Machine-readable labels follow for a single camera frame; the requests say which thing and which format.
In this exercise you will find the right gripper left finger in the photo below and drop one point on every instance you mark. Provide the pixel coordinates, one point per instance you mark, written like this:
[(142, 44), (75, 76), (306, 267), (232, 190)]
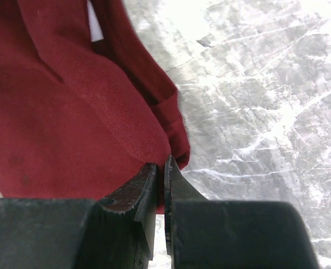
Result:
[(116, 231)]

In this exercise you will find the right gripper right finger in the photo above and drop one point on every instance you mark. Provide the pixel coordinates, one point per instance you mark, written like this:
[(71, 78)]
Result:
[(202, 233)]

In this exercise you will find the dark red t-shirt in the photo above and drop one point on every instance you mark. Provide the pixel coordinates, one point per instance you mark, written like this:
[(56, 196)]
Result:
[(79, 118)]

